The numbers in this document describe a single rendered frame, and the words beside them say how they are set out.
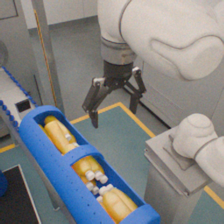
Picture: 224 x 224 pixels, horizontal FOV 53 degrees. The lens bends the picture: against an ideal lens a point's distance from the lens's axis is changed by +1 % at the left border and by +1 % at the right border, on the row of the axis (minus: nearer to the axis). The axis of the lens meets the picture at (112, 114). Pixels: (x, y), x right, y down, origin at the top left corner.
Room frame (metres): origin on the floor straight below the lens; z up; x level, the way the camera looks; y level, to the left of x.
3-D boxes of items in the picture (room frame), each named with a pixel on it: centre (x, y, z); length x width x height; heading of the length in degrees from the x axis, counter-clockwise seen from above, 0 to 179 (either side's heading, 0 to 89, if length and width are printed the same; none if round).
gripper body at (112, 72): (0.51, -0.01, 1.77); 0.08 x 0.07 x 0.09; 119
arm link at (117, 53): (0.51, -0.02, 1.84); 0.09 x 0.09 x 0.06
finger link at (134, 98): (0.55, -0.07, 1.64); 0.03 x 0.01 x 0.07; 29
